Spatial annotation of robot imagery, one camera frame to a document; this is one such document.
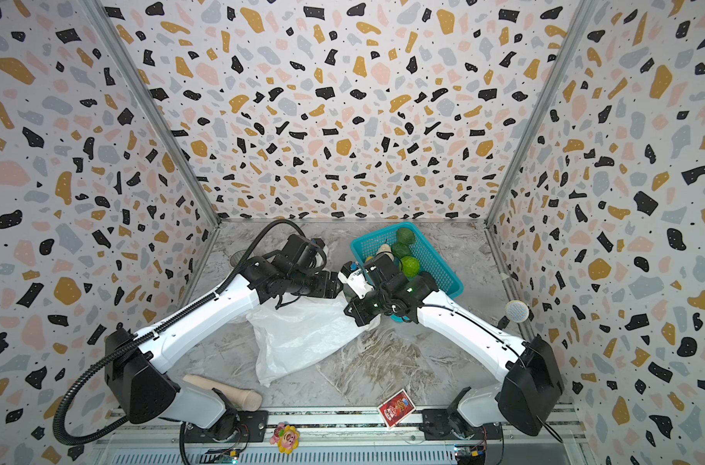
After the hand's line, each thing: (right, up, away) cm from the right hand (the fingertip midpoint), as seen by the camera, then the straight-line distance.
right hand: (338, 308), depth 74 cm
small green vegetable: (+19, +14, +32) cm, 40 cm away
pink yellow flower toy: (-12, -30, -4) cm, 33 cm away
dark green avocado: (+21, +20, +32) cm, 43 cm away
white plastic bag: (-10, -6, -1) cm, 12 cm away
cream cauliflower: (+13, +15, +33) cm, 38 cm away
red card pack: (+15, -27, +2) cm, 31 cm away
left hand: (-1, +6, +3) cm, 7 cm away
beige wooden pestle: (-24, -24, 0) cm, 34 cm away
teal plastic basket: (+29, +10, +27) cm, 41 cm away
